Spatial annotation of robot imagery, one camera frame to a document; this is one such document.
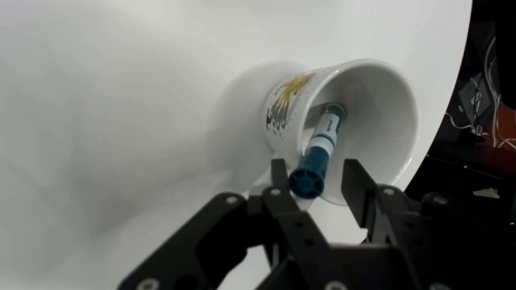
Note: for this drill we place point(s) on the white ceramic mug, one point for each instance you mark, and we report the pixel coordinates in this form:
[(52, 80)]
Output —
[(274, 109)]

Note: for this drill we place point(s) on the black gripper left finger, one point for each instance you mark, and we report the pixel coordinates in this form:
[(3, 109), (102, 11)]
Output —
[(279, 180)]

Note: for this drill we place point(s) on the teal and white marker pen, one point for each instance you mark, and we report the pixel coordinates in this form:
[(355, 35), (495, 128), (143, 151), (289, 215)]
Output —
[(308, 178)]

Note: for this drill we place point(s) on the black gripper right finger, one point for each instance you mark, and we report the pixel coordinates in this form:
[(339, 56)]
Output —
[(360, 191)]

